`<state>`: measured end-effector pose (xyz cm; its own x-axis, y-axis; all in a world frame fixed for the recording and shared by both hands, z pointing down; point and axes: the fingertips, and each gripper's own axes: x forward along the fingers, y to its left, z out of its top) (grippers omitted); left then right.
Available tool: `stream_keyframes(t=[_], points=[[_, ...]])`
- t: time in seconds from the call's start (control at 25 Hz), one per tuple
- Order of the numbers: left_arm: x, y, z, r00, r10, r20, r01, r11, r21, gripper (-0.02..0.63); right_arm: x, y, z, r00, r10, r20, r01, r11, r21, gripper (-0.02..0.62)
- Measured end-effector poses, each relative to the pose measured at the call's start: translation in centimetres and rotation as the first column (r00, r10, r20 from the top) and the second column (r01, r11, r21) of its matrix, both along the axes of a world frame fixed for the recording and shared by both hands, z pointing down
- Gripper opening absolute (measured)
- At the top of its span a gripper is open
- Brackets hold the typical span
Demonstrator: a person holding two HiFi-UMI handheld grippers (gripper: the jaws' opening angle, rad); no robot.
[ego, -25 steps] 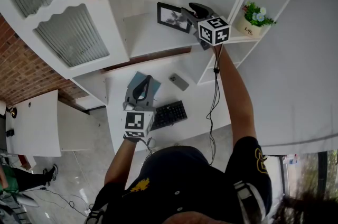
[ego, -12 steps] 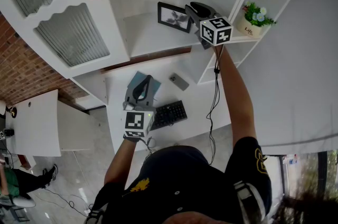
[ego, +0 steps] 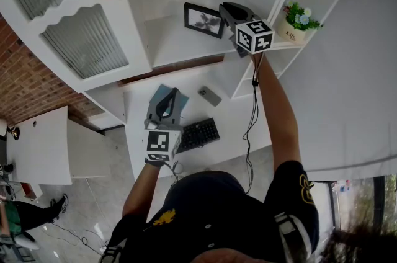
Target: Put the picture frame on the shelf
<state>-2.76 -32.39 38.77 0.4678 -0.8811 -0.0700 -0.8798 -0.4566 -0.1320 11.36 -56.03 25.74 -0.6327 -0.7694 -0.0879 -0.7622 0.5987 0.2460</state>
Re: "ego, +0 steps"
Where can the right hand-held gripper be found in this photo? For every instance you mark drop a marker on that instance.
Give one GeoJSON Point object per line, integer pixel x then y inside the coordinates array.
{"type": "Point", "coordinates": [255, 36]}

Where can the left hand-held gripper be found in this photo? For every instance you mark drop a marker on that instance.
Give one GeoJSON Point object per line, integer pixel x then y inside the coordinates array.
{"type": "Point", "coordinates": [161, 140]}

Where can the black picture frame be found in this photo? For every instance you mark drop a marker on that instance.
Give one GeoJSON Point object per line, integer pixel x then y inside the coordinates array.
{"type": "Point", "coordinates": [198, 20]}

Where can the white shelf unit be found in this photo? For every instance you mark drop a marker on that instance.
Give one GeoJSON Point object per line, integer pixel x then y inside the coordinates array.
{"type": "Point", "coordinates": [176, 44]}

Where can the person's right forearm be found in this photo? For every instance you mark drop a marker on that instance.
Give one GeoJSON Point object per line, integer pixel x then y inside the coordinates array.
{"type": "Point", "coordinates": [276, 113]}

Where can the person's left forearm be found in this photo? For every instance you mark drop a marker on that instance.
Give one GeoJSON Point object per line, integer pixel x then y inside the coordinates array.
{"type": "Point", "coordinates": [139, 190]}

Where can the blue-grey notebook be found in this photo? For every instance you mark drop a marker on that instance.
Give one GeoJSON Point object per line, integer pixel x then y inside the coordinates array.
{"type": "Point", "coordinates": [183, 102]}

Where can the grey smartphone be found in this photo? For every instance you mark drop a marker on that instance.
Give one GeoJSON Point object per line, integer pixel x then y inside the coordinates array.
{"type": "Point", "coordinates": [210, 96]}

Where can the black keyboard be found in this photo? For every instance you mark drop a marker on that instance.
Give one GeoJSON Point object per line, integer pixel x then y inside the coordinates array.
{"type": "Point", "coordinates": [200, 134]}

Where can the potted plant in white pot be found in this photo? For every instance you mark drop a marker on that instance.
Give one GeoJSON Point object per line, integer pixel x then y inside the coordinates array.
{"type": "Point", "coordinates": [296, 23]}

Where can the ribbed glass cabinet door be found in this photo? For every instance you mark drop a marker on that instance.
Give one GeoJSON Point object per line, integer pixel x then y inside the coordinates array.
{"type": "Point", "coordinates": [77, 26]}

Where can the person's black shirt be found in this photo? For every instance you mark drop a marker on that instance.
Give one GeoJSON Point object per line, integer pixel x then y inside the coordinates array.
{"type": "Point", "coordinates": [217, 218]}

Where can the white side desk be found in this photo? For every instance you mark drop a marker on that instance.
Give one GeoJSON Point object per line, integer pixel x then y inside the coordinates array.
{"type": "Point", "coordinates": [40, 147]}

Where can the small black desk object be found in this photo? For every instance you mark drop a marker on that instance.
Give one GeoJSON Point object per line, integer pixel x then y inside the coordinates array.
{"type": "Point", "coordinates": [14, 132]}

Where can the window with dark frame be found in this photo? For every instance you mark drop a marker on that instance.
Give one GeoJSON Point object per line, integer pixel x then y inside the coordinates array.
{"type": "Point", "coordinates": [359, 203]}

